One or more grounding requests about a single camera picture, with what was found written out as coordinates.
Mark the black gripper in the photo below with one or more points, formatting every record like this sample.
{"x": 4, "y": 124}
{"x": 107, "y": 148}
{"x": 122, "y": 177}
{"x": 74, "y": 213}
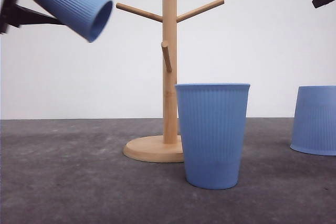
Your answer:
{"x": 15, "y": 15}

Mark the blue ribbed cup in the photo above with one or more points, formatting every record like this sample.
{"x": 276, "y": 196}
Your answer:
{"x": 314, "y": 120}
{"x": 213, "y": 121}
{"x": 87, "y": 19}

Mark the wooden mug tree stand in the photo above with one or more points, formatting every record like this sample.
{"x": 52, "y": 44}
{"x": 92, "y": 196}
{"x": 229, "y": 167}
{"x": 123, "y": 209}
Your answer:
{"x": 169, "y": 147}

